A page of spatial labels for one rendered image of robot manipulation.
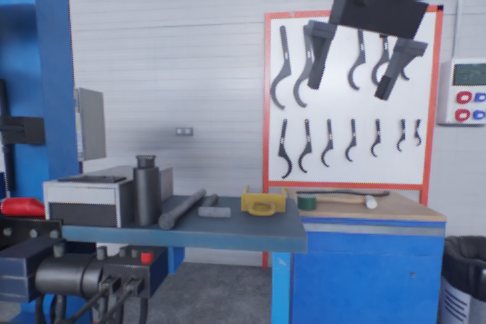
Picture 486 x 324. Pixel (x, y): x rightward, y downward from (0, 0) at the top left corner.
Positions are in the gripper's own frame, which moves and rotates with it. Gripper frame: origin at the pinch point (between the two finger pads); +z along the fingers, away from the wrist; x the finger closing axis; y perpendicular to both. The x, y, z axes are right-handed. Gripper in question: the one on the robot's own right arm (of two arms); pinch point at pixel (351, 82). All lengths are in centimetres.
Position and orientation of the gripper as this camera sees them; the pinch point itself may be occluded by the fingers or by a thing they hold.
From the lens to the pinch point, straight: 51.7
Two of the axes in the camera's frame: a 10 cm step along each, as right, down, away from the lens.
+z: -1.7, 8.6, 4.8
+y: 0.9, 5.0, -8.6
